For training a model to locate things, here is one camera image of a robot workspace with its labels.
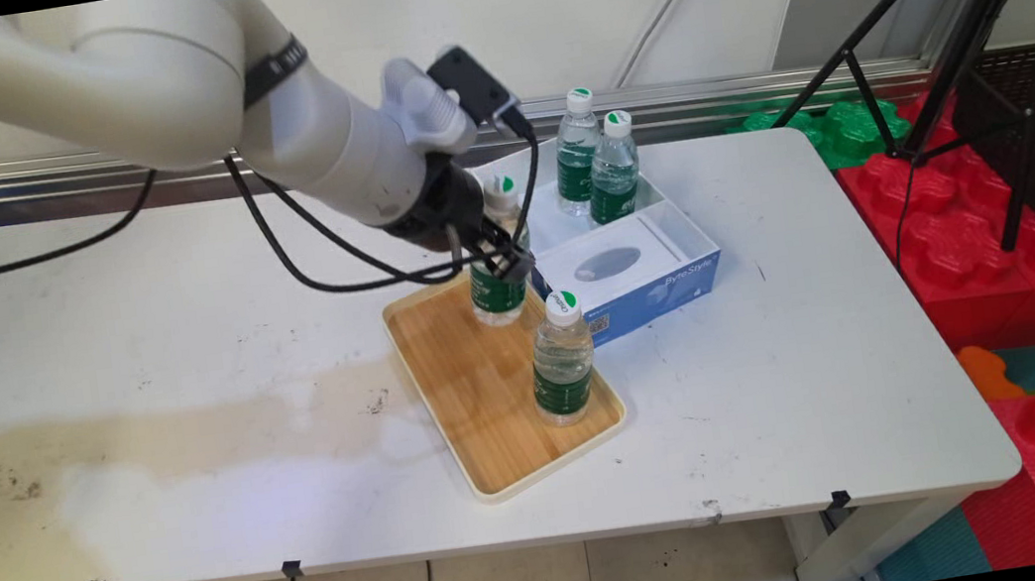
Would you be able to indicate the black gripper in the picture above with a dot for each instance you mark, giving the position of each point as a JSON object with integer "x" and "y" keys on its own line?
{"x": 441, "y": 205}

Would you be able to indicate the green label water bottle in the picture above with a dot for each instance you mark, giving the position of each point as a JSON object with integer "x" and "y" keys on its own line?
{"x": 497, "y": 298}
{"x": 577, "y": 158}
{"x": 614, "y": 173}
{"x": 563, "y": 364}

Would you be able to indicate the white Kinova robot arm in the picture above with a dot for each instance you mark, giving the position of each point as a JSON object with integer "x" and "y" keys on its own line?
{"x": 150, "y": 79}

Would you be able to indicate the blue and white cardboard box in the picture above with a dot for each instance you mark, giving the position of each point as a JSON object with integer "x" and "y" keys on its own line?
{"x": 646, "y": 279}

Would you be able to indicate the bamboo tray with cream rim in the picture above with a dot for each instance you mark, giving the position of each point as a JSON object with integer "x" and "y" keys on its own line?
{"x": 492, "y": 404}

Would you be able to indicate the large red foam block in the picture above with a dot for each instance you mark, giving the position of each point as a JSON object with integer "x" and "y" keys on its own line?
{"x": 960, "y": 232}

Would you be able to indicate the white table leg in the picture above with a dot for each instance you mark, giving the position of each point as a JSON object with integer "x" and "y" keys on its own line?
{"x": 871, "y": 544}

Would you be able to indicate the orange foam piece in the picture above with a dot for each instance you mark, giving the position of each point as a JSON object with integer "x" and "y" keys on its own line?
{"x": 986, "y": 374}

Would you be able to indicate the teal foam mat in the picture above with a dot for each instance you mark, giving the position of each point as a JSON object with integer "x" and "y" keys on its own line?
{"x": 932, "y": 551}

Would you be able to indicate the black tripod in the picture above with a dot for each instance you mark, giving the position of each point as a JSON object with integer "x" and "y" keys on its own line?
{"x": 994, "y": 38}

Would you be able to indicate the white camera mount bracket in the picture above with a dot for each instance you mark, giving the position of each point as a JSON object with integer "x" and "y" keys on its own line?
{"x": 424, "y": 108}

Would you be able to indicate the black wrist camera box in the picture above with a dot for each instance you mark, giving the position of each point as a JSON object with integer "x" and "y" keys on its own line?
{"x": 473, "y": 86}

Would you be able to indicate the aluminium wall rail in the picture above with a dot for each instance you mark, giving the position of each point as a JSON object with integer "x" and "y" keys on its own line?
{"x": 702, "y": 96}

